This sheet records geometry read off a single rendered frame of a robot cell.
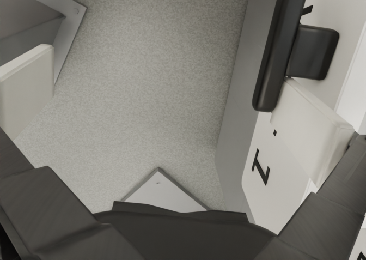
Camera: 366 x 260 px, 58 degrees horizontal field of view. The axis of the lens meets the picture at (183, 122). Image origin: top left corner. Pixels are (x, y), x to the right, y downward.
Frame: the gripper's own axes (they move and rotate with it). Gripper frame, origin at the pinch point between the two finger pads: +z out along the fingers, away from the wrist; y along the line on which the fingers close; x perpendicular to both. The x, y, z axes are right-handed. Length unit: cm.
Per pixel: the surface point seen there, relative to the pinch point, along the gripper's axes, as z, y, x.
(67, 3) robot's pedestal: 90, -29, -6
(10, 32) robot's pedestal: 52, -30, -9
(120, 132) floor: 91, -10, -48
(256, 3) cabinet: 74, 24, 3
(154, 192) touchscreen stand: 88, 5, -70
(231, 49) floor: 91, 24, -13
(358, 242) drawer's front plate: 8.1, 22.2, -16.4
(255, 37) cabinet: 68, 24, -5
